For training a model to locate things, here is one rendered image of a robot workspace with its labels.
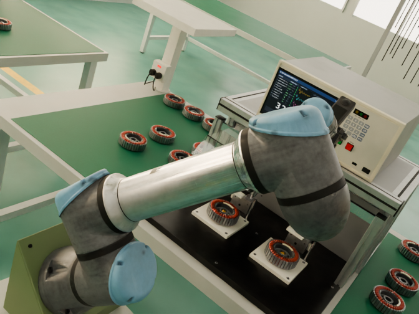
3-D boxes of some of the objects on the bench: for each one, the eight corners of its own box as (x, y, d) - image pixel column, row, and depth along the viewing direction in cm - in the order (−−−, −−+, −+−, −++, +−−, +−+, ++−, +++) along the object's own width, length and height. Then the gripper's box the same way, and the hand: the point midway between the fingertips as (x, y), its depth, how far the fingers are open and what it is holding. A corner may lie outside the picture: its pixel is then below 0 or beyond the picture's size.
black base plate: (300, 341, 130) (303, 336, 129) (134, 211, 155) (136, 205, 154) (352, 271, 168) (355, 267, 167) (212, 176, 193) (214, 171, 192)
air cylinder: (302, 254, 163) (308, 242, 161) (284, 241, 166) (290, 229, 163) (307, 248, 167) (314, 237, 165) (290, 236, 170) (296, 224, 168)
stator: (171, 170, 185) (174, 162, 184) (164, 154, 194) (166, 147, 192) (197, 172, 191) (200, 165, 189) (188, 157, 199) (191, 150, 198)
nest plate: (226, 239, 155) (227, 236, 154) (191, 214, 161) (192, 210, 160) (247, 224, 167) (249, 222, 167) (214, 200, 173) (216, 198, 172)
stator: (228, 231, 157) (232, 222, 156) (200, 214, 160) (204, 205, 159) (241, 218, 167) (245, 210, 165) (214, 202, 170) (218, 194, 168)
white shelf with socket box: (164, 123, 221) (196, 28, 201) (109, 86, 235) (133, -5, 215) (206, 113, 249) (237, 29, 229) (154, 81, 264) (179, 0, 244)
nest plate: (287, 285, 146) (289, 282, 145) (248, 256, 151) (250, 253, 151) (306, 265, 158) (308, 263, 157) (269, 239, 164) (270, 237, 163)
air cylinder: (245, 214, 172) (251, 202, 170) (229, 203, 175) (234, 190, 173) (252, 210, 176) (257, 198, 174) (235, 199, 179) (241, 187, 177)
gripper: (297, 134, 125) (310, 149, 145) (327, 151, 122) (336, 164, 141) (315, 106, 125) (325, 124, 144) (345, 123, 121) (352, 139, 141)
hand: (335, 135), depth 141 cm, fingers closed
